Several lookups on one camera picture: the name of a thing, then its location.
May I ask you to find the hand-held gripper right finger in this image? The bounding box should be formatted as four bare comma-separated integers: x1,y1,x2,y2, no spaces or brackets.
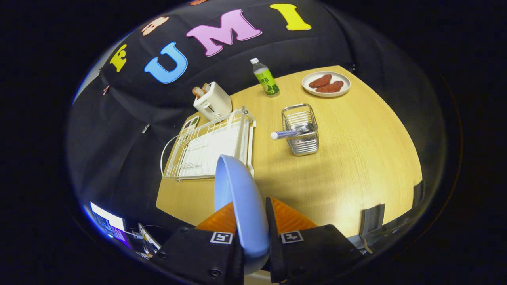
265,197,363,284

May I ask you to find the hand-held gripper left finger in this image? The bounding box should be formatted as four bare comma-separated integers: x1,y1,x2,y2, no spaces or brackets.
152,201,244,285

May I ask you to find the blue plate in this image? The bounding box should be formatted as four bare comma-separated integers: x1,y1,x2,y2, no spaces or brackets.
214,154,271,275

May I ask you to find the metal wire basket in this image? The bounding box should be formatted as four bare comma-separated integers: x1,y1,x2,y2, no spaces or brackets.
282,103,319,156

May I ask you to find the white wire dish rack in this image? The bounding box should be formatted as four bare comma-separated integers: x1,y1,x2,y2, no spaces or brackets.
160,106,257,182

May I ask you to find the metal spoon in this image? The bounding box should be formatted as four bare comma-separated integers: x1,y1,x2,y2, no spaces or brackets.
271,123,315,140

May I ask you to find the white plate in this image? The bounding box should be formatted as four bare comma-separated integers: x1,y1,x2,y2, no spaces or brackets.
301,71,351,98

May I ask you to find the computer monitor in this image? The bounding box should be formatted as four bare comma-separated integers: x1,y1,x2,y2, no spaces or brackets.
89,201,131,248

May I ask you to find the grey chair back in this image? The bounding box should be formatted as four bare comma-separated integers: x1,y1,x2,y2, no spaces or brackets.
360,204,385,238
413,181,425,206

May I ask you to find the black backdrop cloth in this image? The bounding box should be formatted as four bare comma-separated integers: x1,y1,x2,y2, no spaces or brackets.
65,0,448,238

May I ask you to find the white toaster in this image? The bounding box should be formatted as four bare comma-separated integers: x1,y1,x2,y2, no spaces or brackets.
193,82,233,121

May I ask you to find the green label drink bottle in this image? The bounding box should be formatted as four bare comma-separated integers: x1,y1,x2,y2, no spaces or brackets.
250,58,280,97

